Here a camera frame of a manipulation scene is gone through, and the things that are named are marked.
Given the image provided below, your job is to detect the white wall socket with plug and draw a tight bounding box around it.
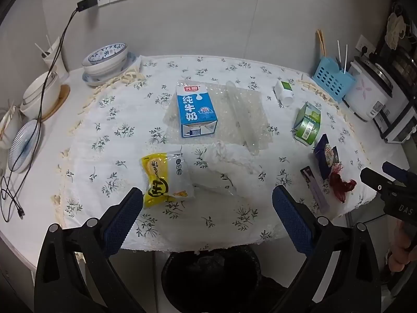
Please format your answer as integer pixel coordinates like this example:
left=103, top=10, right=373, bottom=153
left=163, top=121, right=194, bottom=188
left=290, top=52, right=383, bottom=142
left=357, top=35, right=376, bottom=57

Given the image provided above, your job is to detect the white bottle green label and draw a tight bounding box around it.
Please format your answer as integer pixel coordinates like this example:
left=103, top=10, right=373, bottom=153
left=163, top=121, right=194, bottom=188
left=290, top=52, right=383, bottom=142
left=274, top=80, right=294, bottom=106

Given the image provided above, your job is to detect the black and white toaster oven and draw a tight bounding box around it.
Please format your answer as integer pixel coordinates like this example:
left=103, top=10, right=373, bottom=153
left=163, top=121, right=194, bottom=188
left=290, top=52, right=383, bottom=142
left=371, top=44, right=417, bottom=144

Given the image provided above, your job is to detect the blue striped plate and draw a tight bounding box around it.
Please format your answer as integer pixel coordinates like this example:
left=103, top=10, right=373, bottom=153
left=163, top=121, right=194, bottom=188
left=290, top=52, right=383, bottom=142
left=8, top=119, right=43, bottom=173

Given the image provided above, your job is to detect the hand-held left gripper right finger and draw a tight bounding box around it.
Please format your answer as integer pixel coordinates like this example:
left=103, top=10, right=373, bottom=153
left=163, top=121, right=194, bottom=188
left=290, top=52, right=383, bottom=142
left=272, top=185, right=382, bottom=313

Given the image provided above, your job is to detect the yellow snack packet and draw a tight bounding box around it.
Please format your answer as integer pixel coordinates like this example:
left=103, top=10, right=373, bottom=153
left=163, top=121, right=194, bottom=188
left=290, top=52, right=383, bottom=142
left=141, top=151, right=196, bottom=208

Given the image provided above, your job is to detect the black cable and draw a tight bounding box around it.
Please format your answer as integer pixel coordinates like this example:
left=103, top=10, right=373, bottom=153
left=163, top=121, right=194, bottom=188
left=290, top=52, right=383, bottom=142
left=0, top=7, right=80, bottom=222

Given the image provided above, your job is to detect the red wrapper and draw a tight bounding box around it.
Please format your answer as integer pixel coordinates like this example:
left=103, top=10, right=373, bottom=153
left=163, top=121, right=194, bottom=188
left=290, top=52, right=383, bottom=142
left=328, top=163, right=357, bottom=204

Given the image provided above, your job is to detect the blue patterned bowl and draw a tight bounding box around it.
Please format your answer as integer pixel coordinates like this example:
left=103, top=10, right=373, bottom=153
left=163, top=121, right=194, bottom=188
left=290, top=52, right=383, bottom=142
left=88, top=42, right=127, bottom=67

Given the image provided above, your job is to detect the small green carton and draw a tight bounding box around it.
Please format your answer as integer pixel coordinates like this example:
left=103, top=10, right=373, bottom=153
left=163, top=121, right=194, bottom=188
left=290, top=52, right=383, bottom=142
left=293, top=102, right=322, bottom=146

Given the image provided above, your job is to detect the white floral tablecloth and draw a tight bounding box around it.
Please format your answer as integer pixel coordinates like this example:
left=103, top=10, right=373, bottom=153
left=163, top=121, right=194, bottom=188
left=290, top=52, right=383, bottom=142
left=52, top=55, right=385, bottom=255

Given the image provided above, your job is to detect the blue plastic basket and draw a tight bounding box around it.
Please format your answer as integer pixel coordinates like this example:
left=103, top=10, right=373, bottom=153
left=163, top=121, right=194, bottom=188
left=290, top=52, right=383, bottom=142
left=312, top=56, right=355, bottom=103

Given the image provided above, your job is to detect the clear plastic wrapper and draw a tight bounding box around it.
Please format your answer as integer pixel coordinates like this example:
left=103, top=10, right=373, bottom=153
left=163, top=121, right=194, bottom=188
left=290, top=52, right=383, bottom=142
left=192, top=140, right=251, bottom=199

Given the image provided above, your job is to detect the blue milk carton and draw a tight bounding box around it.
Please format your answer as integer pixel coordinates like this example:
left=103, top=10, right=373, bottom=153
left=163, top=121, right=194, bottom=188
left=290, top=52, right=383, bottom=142
left=176, top=82, right=218, bottom=138

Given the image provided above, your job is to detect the white paper cup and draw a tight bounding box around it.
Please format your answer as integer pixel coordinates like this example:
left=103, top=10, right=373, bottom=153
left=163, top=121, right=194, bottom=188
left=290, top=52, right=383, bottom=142
left=42, top=37, right=70, bottom=74

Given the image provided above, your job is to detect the cream knitted flower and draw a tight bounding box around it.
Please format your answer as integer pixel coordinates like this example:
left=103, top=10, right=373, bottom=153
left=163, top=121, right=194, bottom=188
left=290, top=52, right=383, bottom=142
left=386, top=5, right=412, bottom=50

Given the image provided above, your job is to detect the black charger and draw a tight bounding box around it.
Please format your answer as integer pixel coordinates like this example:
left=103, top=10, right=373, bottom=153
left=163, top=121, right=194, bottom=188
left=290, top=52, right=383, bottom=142
left=76, top=0, right=98, bottom=12

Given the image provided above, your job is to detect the white ceramic dish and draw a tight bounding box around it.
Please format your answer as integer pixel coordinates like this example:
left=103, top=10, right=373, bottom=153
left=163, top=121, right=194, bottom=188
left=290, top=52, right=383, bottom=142
left=0, top=104, right=21, bottom=151

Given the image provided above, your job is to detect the wooden coaster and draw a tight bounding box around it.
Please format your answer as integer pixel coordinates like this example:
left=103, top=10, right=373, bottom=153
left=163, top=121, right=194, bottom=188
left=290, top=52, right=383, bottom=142
left=41, top=84, right=70, bottom=123

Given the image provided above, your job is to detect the black trash bin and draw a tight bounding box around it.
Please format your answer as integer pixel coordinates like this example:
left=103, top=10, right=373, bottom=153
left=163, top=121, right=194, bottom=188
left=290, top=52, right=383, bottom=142
left=161, top=246, right=294, bottom=313

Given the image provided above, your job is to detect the dark blue snack wrapper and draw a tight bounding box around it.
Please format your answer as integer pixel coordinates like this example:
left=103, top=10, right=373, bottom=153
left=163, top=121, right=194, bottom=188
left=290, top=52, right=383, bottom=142
left=313, top=134, right=341, bottom=180

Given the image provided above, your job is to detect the white bowl blue rim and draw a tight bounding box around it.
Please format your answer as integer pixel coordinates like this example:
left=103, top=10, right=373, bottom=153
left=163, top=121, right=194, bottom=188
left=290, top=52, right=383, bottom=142
left=81, top=52, right=130, bottom=76

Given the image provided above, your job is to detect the purple wrapper strip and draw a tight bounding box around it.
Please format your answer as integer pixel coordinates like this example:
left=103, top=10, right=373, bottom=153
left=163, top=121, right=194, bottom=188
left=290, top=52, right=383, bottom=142
left=300, top=166, right=330, bottom=213

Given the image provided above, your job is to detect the person's right hand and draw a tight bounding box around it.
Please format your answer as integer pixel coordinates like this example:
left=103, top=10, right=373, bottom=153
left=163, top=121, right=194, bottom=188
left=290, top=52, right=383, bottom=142
left=389, top=220, right=417, bottom=266

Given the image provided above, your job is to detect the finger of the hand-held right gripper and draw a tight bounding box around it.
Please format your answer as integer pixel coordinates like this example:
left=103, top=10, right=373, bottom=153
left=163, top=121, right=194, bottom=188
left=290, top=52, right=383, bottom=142
left=360, top=168, right=396, bottom=199
left=382, top=161, right=417, bottom=186

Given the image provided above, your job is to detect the clear bubble wrap sheet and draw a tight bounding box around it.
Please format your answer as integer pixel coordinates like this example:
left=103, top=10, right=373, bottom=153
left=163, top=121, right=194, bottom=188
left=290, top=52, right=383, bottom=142
left=163, top=80, right=274, bottom=155

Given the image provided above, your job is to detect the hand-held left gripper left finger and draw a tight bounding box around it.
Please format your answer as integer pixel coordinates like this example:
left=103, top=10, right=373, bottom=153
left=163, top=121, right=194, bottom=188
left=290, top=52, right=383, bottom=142
left=34, top=187, right=147, bottom=313

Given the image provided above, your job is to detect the white rice cooker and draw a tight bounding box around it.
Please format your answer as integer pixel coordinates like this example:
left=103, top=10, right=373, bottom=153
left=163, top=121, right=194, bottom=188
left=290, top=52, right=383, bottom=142
left=344, top=54, right=393, bottom=121

